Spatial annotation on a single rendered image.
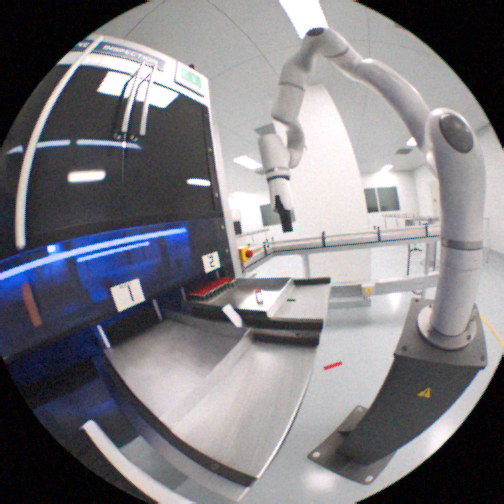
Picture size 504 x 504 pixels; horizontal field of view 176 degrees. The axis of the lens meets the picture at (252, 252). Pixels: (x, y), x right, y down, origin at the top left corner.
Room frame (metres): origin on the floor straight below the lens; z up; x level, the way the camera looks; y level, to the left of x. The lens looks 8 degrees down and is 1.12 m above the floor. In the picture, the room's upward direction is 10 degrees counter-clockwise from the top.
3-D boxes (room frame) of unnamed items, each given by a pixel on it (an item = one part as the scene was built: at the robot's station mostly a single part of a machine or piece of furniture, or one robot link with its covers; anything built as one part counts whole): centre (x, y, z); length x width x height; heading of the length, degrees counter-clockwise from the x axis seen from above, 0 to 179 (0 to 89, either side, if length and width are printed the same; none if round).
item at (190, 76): (0.61, 0.15, 1.96); 0.21 x 0.01 x 0.21; 151
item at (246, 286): (0.58, 0.08, 0.90); 0.34 x 0.26 x 0.04; 61
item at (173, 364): (0.28, 0.24, 0.90); 0.34 x 0.26 x 0.04; 61
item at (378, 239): (1.19, -0.79, 0.92); 1.90 x 0.16 x 0.16; 61
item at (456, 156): (0.11, -0.38, 1.16); 0.19 x 0.12 x 0.24; 123
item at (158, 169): (0.56, 0.21, 1.51); 0.43 x 0.01 x 0.59; 151
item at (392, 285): (1.12, -0.92, 0.49); 1.60 x 0.08 x 0.12; 61
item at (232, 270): (0.79, 0.10, 1.05); 0.06 x 0.06 x 2.10; 61
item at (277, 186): (0.55, -0.13, 1.21); 0.10 x 0.08 x 0.11; 151
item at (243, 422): (0.40, 0.10, 0.87); 0.70 x 0.48 x 0.02; 151
